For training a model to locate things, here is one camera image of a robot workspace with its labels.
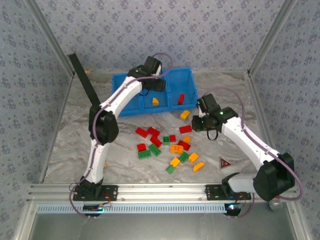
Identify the red triangle warning sticker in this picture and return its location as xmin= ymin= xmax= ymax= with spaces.
xmin=219 ymin=156 xmax=232 ymax=170

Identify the black channel bar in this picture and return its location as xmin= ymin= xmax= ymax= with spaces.
xmin=68 ymin=52 xmax=102 ymax=110

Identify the small circuit board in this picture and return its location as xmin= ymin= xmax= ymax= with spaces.
xmin=224 ymin=203 xmax=242 ymax=216
xmin=83 ymin=204 xmax=105 ymax=212

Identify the thin black cable loop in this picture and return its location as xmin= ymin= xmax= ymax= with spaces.
xmin=206 ymin=128 xmax=219 ymax=141

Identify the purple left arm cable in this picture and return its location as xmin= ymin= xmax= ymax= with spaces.
xmin=69 ymin=52 xmax=174 ymax=219

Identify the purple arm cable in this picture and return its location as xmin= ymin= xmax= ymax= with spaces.
xmin=199 ymin=87 xmax=305 ymax=218
xmin=69 ymin=52 xmax=174 ymax=219

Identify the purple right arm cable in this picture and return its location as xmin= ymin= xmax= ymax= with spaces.
xmin=199 ymin=87 xmax=305 ymax=218

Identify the aluminium side rail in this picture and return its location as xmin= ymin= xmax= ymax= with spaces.
xmin=246 ymin=72 xmax=286 ymax=185
xmin=38 ymin=73 xmax=76 ymax=185

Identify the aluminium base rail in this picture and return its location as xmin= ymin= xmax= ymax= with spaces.
xmin=27 ymin=183 xmax=300 ymax=202

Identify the white slotted cable duct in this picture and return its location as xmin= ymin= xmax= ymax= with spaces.
xmin=37 ymin=202 xmax=228 ymax=214

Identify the aluminium frame post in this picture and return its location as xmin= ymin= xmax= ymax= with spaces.
xmin=24 ymin=0 xmax=76 ymax=77
xmin=247 ymin=0 xmax=300 ymax=77

